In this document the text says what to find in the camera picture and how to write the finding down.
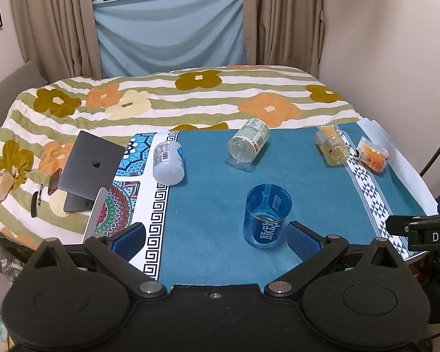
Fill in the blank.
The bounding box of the mandala printed cloth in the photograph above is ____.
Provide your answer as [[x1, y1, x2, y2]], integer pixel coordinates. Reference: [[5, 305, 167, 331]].
[[94, 131, 180, 280]]

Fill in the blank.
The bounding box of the white sheet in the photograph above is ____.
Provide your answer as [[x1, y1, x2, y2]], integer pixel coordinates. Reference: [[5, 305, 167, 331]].
[[357, 117, 439, 263]]

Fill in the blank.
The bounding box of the light blue hanging cloth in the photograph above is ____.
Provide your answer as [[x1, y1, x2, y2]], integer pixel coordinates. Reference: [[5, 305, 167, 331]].
[[93, 0, 248, 79]]

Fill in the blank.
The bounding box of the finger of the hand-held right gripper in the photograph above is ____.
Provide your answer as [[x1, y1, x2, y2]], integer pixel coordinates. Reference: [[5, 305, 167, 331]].
[[386, 213, 440, 236]]

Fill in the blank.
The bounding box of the orange snack packet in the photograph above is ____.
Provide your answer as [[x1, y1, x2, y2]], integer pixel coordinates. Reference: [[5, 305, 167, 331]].
[[355, 136, 389, 172]]

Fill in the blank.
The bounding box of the clear bottle with green label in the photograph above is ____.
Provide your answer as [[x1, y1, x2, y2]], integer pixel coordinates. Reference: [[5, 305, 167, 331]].
[[225, 118, 271, 171]]

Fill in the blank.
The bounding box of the dark smartphone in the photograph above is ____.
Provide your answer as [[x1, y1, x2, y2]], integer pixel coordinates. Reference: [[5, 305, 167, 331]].
[[47, 168, 63, 196]]

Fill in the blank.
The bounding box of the clear jar with orange contents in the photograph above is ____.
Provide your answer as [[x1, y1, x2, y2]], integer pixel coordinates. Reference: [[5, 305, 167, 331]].
[[315, 125, 351, 166]]

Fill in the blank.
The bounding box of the silver laptop stand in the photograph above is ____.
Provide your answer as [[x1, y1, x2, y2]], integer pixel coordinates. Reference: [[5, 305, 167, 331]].
[[82, 187, 109, 244]]

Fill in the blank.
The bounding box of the transparent blue cup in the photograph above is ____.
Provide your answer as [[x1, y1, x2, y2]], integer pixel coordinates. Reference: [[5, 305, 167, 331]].
[[243, 184, 292, 250]]

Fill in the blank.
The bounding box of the floral striped blanket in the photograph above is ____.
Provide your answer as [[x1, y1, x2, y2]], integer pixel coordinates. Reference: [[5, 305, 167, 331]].
[[0, 65, 360, 252]]

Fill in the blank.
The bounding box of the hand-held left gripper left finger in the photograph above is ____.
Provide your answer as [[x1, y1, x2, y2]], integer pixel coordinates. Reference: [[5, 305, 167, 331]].
[[26, 222, 168, 299]]

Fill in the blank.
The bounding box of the teal table cloth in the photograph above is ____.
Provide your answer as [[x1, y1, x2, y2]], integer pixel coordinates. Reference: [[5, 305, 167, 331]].
[[157, 123, 426, 290]]

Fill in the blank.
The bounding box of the white plastic bottle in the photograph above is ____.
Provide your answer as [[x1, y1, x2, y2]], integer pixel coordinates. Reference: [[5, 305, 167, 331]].
[[153, 140, 185, 186]]

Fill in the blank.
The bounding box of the glass jar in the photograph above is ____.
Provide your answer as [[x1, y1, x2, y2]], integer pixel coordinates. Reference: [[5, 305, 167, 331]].
[[0, 253, 27, 283]]

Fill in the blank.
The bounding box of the beige curtain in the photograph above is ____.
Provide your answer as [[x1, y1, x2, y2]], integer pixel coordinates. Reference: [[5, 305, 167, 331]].
[[8, 0, 102, 81], [243, 0, 325, 77]]

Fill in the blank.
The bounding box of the grey laptop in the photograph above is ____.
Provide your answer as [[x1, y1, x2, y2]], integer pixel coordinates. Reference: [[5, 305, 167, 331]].
[[57, 130, 128, 213]]

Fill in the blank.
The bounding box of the grey headboard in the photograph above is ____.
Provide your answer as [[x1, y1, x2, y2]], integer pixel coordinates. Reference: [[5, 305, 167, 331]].
[[0, 61, 48, 118]]

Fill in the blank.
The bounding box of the black cable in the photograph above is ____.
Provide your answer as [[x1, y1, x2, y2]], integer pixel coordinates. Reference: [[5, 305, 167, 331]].
[[420, 123, 440, 177]]

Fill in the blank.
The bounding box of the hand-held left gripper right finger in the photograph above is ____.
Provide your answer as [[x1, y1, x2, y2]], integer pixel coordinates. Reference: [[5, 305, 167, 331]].
[[264, 221, 409, 299]]

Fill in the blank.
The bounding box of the beige paper tag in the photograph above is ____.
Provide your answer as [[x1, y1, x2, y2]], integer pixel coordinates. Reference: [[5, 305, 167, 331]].
[[0, 167, 20, 204]]

